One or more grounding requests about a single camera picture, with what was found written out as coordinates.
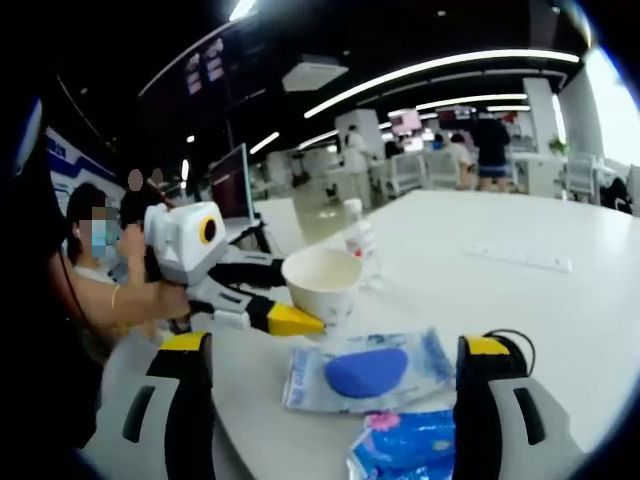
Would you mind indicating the long ceiling light strip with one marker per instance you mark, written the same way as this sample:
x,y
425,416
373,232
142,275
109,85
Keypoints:
x,y
525,55

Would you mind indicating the green potted plant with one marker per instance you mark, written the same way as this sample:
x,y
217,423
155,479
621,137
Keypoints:
x,y
559,146

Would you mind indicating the white power strip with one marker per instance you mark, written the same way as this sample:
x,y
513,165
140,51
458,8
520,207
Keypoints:
x,y
520,258

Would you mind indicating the blue pad package item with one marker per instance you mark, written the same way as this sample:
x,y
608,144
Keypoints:
x,y
365,375

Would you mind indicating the white paper cup item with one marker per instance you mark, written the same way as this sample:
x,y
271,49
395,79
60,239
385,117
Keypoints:
x,y
322,290

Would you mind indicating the row of white office chairs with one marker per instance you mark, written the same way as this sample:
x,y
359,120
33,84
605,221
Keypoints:
x,y
415,172

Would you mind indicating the dark screen monitor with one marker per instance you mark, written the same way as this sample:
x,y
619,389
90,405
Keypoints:
x,y
230,190

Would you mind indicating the person's left hand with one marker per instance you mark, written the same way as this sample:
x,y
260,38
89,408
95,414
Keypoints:
x,y
155,302

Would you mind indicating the blue tissue packet item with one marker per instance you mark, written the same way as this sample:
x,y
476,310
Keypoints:
x,y
410,445

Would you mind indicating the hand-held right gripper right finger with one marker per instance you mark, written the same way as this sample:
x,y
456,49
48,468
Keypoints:
x,y
475,430

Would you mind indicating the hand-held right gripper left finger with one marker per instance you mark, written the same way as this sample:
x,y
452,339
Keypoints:
x,y
190,430

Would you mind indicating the blue white wall graphic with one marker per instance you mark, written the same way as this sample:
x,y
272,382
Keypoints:
x,y
75,165

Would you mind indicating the white table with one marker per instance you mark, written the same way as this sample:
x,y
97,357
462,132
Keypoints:
x,y
550,310

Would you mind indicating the ceiling air conditioner unit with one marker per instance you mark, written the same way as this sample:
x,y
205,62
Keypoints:
x,y
312,73

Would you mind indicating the hanging display screen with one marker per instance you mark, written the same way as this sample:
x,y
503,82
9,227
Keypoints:
x,y
193,75
215,60

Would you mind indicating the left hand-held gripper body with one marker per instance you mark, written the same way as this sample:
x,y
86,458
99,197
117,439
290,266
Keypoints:
x,y
185,250

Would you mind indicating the pink wall screen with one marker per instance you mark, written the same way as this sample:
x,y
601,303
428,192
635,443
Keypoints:
x,y
406,120

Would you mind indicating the clear water bottle item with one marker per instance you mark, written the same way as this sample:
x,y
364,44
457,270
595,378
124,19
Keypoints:
x,y
362,240

